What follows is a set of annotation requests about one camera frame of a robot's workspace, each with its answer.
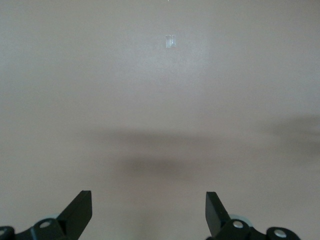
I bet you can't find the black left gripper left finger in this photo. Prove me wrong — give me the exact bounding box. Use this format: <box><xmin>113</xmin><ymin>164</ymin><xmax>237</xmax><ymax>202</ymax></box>
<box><xmin>0</xmin><ymin>190</ymin><xmax>93</xmax><ymax>240</ymax></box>

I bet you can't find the small clear tape piece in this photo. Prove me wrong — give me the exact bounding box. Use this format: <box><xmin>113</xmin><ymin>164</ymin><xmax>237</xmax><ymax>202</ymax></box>
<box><xmin>165</xmin><ymin>34</ymin><xmax>176</xmax><ymax>49</ymax></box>

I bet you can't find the brown table cover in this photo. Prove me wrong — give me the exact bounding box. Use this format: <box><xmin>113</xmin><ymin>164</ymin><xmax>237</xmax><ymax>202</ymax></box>
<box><xmin>0</xmin><ymin>0</ymin><xmax>320</xmax><ymax>240</ymax></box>

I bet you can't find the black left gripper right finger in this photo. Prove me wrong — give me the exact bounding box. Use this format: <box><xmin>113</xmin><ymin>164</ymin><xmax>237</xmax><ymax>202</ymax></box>
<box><xmin>205</xmin><ymin>191</ymin><xmax>301</xmax><ymax>240</ymax></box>

